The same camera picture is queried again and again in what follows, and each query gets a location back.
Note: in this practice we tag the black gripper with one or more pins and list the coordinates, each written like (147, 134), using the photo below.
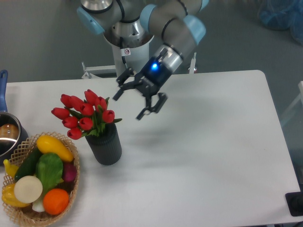
(151, 78)

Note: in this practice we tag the red tulip bouquet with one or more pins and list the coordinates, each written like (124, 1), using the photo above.
(88, 117)

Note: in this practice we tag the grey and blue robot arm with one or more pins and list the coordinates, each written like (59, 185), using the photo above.
(132, 17)

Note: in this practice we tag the dark grey ribbed vase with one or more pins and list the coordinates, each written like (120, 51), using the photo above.
(107, 148)

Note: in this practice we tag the purple red onion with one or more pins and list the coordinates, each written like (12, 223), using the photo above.
(69, 172)

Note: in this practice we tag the yellow squash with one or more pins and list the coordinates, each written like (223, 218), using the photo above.
(49, 144)

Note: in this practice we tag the green lettuce leaf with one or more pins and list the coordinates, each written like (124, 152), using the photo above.
(49, 171)

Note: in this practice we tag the woven wicker basket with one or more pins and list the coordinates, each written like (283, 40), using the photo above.
(26, 217)

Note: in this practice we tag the green cucumber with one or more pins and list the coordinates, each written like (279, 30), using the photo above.
(28, 166)

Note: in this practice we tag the orange fruit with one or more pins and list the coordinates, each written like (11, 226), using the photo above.
(55, 201)

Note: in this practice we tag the blue plastic bag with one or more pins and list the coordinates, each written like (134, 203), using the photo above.
(283, 15)

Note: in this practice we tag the white round radish slice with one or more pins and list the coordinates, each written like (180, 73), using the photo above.
(28, 189)

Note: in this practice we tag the yellow banana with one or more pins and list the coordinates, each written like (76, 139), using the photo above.
(10, 168)

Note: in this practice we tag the white leek stalk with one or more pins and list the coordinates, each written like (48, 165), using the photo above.
(37, 205)

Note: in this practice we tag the yellow bell pepper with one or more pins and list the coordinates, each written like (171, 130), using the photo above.
(9, 198)

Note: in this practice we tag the black device at table edge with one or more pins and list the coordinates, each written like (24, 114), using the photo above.
(295, 203)

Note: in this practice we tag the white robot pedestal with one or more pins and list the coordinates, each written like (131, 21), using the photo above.
(134, 52)

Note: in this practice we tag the blue handled saucepan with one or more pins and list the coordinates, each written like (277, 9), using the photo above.
(11, 131)

